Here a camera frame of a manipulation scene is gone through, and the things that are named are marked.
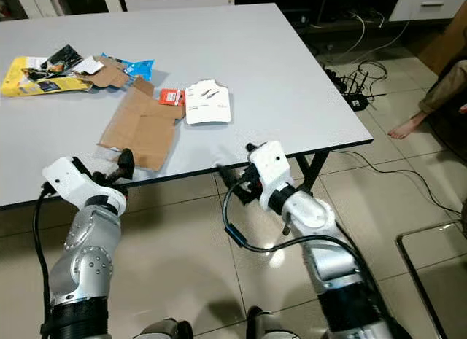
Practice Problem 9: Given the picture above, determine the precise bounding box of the large brown cardboard sheet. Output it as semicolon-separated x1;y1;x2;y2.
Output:
99;77;185;172

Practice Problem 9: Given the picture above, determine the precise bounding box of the white printed paper package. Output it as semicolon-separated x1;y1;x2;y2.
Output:
185;79;233;125

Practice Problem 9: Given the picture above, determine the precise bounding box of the small red packet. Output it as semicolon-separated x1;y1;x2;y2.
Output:
158;87;185;106

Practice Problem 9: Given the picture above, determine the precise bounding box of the small brown cardboard piece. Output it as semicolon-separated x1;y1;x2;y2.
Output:
79;56;132;89

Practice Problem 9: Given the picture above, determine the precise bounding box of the blue plastic wrapper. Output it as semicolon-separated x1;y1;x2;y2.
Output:
101;53;155;82

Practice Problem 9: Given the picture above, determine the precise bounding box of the small white paper slip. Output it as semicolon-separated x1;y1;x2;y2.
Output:
73;56;104;75

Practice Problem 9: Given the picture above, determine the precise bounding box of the black wifi router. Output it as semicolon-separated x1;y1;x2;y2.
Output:
325;62;380;112

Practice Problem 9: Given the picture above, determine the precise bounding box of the black snack wrapper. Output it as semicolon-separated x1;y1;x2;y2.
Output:
29;44;82;81

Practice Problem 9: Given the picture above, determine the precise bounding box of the yellow flat package box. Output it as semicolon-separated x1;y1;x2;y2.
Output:
1;57;92;98

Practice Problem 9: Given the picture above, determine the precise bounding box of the robot right leg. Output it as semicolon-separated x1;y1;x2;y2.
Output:
247;306;300;339

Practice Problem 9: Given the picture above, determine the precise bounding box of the white cabinet panel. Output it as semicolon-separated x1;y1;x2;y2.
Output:
123;0;236;10

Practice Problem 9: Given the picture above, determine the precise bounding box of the barefoot person in khaki trousers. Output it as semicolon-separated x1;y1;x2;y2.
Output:
388;58;467;141

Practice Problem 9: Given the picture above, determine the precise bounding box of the transparent floor mat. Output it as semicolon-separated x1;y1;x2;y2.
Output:
396;221;467;339

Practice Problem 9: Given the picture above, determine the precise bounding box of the white drawer cabinet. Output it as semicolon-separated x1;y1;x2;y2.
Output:
388;0;467;23

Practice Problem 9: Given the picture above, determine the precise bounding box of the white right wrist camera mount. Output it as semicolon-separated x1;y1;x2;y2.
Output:
248;141;296;209

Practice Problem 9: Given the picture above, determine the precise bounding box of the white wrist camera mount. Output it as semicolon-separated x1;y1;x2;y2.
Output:
248;141;296;209
42;157;126;212

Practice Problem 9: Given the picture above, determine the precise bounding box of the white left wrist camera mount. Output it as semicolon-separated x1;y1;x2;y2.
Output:
42;157;126;212

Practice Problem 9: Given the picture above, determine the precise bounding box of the black metal table leg frame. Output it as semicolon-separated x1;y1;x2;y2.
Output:
296;151;329;190

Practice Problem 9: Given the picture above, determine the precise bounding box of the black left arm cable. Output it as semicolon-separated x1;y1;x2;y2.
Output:
33;182;55;332

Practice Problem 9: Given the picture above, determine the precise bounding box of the thin black floor cable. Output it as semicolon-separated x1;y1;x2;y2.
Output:
332;149;467;216

